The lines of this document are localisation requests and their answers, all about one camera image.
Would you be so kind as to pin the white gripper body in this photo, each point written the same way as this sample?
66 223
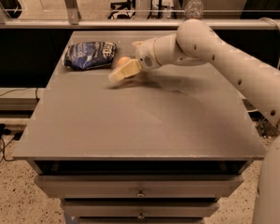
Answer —
145 55

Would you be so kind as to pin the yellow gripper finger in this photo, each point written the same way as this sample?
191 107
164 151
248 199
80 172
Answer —
131 68

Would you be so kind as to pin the orange fruit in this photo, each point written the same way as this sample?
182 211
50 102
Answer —
122 61

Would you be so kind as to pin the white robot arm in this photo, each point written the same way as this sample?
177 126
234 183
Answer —
195 43

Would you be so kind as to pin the blue chip bag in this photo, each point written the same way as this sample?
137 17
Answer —
89 55

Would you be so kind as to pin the black office chair base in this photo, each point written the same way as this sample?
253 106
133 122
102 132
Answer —
123 6

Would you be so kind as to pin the clear plastic water bottle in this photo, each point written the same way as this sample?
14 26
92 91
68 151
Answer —
194 10

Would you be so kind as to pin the grey drawer cabinet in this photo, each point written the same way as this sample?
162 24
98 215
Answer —
171 121

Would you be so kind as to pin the top grey drawer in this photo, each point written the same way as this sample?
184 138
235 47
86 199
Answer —
103 187

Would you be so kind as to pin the grey drawer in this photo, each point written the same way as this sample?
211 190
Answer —
138 208
103 187

